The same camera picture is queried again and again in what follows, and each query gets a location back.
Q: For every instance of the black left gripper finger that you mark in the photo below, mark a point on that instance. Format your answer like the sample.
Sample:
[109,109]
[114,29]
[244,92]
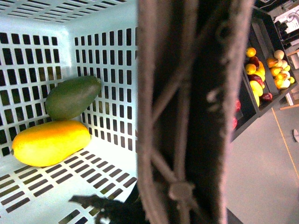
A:
[116,211]

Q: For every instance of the yellow mango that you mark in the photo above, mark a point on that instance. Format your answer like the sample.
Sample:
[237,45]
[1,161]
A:
[50,143]

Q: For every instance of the green avocado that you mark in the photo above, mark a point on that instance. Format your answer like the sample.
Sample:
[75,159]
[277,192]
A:
[72,97]

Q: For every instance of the light blue plastic basket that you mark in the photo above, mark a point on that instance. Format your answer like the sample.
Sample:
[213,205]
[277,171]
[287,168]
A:
[69,60]

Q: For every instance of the black fruit display stand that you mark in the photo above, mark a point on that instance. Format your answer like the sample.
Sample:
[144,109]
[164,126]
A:
[265,79]

